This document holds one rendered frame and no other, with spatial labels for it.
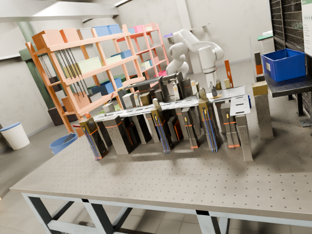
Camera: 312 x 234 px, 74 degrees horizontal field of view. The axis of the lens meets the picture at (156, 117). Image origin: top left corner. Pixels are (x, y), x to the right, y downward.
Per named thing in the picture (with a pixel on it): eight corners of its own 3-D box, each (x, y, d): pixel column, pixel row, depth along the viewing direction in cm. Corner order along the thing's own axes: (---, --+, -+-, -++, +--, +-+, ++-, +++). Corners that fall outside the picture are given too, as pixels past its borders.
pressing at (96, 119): (83, 125, 188) (82, 124, 188) (97, 115, 207) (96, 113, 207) (248, 96, 131) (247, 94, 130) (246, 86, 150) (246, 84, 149)
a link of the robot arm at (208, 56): (212, 64, 142) (200, 68, 141) (208, 44, 138) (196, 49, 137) (218, 64, 134) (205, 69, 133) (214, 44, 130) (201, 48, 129)
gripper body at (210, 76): (204, 69, 144) (208, 85, 148) (203, 73, 136) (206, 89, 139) (215, 67, 141) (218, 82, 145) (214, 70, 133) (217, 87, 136)
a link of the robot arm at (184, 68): (173, 86, 225) (168, 65, 216) (189, 81, 226) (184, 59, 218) (177, 88, 213) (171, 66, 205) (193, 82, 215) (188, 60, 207)
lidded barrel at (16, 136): (24, 141, 616) (14, 122, 596) (35, 140, 591) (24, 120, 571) (8, 151, 574) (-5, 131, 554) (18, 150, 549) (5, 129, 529)
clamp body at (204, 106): (208, 153, 138) (196, 105, 127) (210, 144, 149) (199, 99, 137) (218, 152, 136) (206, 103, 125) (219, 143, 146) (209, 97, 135)
